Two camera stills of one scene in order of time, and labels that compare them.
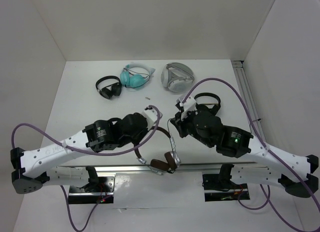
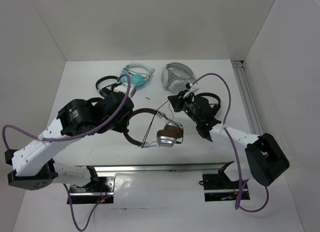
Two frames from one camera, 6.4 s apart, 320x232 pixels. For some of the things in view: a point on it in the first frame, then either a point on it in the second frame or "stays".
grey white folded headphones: [177, 76] stays
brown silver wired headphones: [172, 160] to [167, 135]
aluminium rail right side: [241, 73] stays
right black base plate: [215, 191] stays
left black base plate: [104, 195] stays
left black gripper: [143, 132] to [123, 127]
